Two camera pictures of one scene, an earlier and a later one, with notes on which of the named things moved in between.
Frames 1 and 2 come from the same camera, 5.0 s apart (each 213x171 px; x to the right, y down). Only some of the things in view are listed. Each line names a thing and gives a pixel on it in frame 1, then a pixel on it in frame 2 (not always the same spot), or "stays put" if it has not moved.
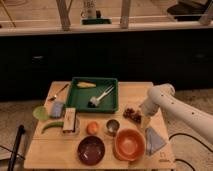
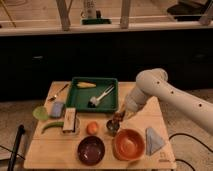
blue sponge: (57, 109) stays put
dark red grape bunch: (132, 114) -> (118, 116)
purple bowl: (91, 150) stays put
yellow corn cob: (85, 85) stays put
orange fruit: (92, 128) stays put
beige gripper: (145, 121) -> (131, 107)
